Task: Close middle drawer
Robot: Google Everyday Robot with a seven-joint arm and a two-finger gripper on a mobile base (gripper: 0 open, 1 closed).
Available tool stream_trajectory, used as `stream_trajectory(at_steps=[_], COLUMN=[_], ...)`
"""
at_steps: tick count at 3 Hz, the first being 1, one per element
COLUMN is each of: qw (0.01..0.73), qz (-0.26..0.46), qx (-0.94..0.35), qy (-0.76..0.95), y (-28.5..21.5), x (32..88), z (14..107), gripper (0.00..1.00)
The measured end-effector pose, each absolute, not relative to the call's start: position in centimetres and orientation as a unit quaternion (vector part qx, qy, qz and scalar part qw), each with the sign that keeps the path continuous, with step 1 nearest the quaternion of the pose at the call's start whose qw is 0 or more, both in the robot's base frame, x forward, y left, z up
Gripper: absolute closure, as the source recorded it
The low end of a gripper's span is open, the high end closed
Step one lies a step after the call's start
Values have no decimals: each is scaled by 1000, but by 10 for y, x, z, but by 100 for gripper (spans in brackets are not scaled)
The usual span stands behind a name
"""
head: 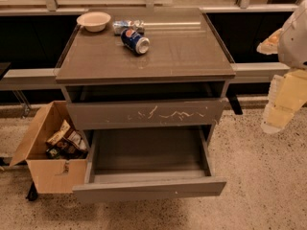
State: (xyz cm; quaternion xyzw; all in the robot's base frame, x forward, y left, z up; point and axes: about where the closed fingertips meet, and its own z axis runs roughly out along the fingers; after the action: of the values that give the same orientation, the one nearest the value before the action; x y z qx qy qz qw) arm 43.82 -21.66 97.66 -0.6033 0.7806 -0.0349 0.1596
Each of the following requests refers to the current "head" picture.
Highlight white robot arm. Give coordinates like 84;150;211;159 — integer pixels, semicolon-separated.
257;0;307;134

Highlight grey top drawer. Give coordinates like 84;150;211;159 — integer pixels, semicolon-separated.
67;99;225;130

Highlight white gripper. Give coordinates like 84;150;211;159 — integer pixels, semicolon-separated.
256;29;307;134

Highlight white paper bowl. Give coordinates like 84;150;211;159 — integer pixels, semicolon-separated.
77;11;111;33

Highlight grey metal railing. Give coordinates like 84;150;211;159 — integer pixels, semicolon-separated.
0;62;289;91

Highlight grey drawer cabinet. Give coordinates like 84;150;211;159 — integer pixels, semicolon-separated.
55;7;237;136

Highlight snack packets in box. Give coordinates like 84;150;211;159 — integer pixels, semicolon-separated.
46;120;88;160

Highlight crumpled silver snack bag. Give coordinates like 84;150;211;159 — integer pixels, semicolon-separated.
112;20;145;35

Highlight blue pepsi can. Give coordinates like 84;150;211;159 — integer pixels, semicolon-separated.
121;29;150;55

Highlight grey drawer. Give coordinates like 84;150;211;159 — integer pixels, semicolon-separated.
73;126;226;203
67;99;225;130

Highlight brown cardboard box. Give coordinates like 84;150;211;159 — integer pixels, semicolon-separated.
10;101;87;194

